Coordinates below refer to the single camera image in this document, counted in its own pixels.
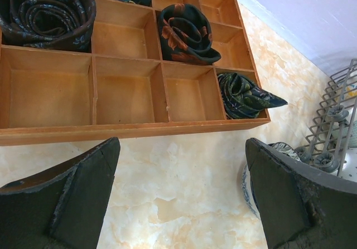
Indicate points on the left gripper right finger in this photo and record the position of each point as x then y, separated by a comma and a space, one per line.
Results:
299, 205

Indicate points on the blue white floral bowl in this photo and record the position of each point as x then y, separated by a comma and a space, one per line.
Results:
247, 187

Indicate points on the green leaf rolled cloth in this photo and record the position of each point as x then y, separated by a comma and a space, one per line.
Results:
243, 98

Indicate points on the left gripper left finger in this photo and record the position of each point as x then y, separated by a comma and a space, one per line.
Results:
63, 206

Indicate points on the pale green bowl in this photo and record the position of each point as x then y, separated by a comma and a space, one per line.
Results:
352, 139

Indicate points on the grey wire dish rack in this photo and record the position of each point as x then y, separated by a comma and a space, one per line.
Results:
337, 109

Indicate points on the orange flower rolled cloth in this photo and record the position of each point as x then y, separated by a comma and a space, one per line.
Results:
186, 36

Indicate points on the wooden compartment tray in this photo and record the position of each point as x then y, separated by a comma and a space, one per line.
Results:
122, 86

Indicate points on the blue flower rolled cloth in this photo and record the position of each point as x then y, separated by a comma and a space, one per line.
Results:
48, 24

